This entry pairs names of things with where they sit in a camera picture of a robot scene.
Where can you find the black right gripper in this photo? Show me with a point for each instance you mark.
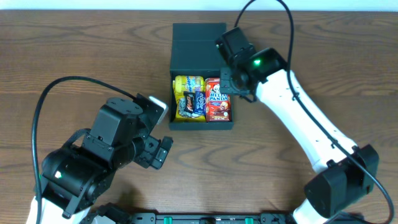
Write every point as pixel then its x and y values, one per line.
pixel 230 82

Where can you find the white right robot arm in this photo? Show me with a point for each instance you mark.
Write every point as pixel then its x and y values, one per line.
pixel 335 158

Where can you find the red hello panda box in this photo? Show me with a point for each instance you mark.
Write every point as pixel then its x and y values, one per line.
pixel 218 105

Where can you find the black chocolate bar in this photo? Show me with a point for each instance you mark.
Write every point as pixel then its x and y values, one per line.
pixel 189 102

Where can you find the yellow candy jar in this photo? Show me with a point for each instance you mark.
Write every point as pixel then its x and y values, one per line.
pixel 183 83

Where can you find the blue eclipse mint tin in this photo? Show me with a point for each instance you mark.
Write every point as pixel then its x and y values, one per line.
pixel 200 103

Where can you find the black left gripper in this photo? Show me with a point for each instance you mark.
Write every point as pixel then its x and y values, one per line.
pixel 157 149

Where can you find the yellow snack bag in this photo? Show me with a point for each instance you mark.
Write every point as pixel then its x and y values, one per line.
pixel 183 116

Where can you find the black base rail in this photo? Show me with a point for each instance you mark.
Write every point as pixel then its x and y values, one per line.
pixel 263 218

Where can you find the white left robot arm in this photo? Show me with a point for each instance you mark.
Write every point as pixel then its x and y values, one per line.
pixel 74 176

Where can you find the black gift box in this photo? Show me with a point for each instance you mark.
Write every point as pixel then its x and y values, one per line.
pixel 194 53

